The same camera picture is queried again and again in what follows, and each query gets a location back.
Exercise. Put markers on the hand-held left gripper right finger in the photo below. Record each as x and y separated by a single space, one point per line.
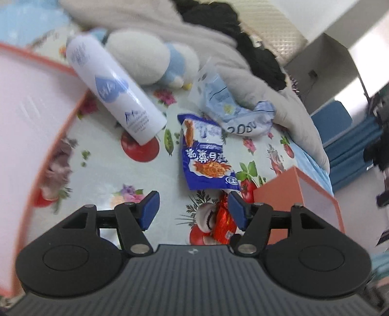
237 209

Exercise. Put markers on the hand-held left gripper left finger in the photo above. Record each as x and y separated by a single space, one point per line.
150 209

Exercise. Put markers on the shiny red candy packet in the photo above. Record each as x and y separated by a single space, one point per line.
223 224

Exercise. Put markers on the pink cardboard box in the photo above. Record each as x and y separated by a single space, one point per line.
279 194

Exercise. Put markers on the blue snack packet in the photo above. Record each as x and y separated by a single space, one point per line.
206 152

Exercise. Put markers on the crumpled white blue plastic bag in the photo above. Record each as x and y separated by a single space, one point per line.
252 121

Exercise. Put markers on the grey blanket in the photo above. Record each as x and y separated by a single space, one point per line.
288 115

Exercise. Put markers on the clear plastic bag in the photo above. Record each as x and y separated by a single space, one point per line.
212 91

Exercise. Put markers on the white spray bottle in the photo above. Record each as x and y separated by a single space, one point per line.
115 91

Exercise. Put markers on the blue curtain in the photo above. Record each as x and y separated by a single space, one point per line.
349 158

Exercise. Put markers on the blue chair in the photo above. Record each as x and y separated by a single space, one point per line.
331 118

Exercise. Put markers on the black clothing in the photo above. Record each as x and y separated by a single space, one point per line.
261 66

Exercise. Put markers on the hanging dark jacket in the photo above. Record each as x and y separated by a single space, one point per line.
376 152

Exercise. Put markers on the pink cardboard box lid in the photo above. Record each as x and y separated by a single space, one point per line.
24 121

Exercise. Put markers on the white and blue plush toy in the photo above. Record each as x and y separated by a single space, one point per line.
139 54

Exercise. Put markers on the white cabinet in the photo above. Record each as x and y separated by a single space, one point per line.
328 60

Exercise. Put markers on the cream quilted headboard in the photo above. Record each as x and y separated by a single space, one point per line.
282 33

